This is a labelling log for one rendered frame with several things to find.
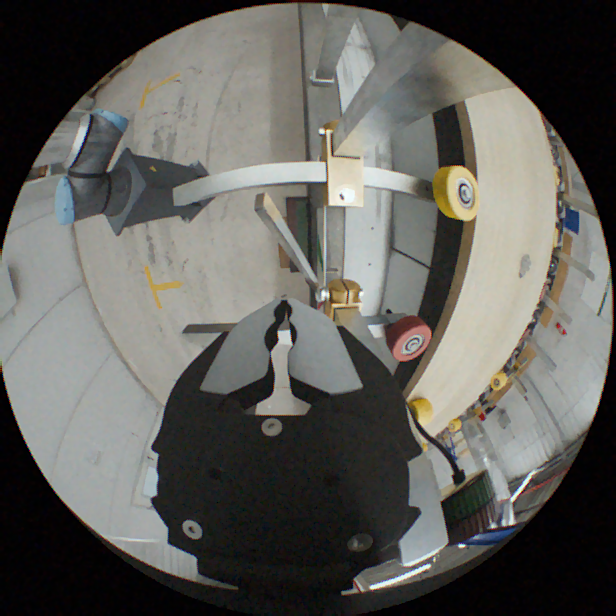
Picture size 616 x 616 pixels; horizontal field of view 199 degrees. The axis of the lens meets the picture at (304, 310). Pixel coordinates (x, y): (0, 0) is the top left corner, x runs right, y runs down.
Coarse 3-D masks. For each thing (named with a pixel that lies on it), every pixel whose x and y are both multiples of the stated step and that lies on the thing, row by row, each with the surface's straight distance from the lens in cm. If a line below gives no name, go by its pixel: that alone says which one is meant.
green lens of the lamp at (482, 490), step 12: (480, 480) 17; (468, 492) 17; (480, 492) 17; (492, 492) 19; (444, 504) 17; (456, 504) 17; (468, 504) 17; (480, 504) 17; (444, 516) 17; (456, 516) 17
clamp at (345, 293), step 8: (336, 280) 29; (344, 280) 29; (352, 280) 29; (328, 288) 27; (336, 288) 26; (344, 288) 26; (352, 288) 26; (360, 288) 28; (336, 296) 26; (344, 296) 25; (352, 296) 26; (360, 296) 28; (328, 304) 27; (336, 304) 26; (344, 304) 26; (352, 304) 26; (360, 304) 27; (328, 312) 28; (360, 312) 28
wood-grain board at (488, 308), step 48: (480, 96) 50; (480, 144) 38; (528, 144) 70; (480, 192) 34; (528, 192) 58; (480, 240) 34; (528, 240) 59; (480, 288) 39; (528, 288) 72; (480, 336) 52; (432, 384) 53; (480, 384) 97; (432, 432) 137
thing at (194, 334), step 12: (192, 324) 38; (204, 324) 36; (216, 324) 35; (228, 324) 33; (288, 324) 30; (372, 324) 31; (384, 324) 32; (192, 336) 36; (204, 336) 34; (216, 336) 33; (288, 336) 30; (384, 336) 34
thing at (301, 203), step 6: (300, 204) 39; (300, 210) 39; (300, 216) 39; (300, 222) 39; (306, 222) 39; (300, 228) 39; (306, 228) 39; (300, 234) 39; (306, 234) 39; (300, 240) 39; (306, 240) 39; (300, 246) 39; (306, 246) 39; (306, 252) 40; (306, 258) 40
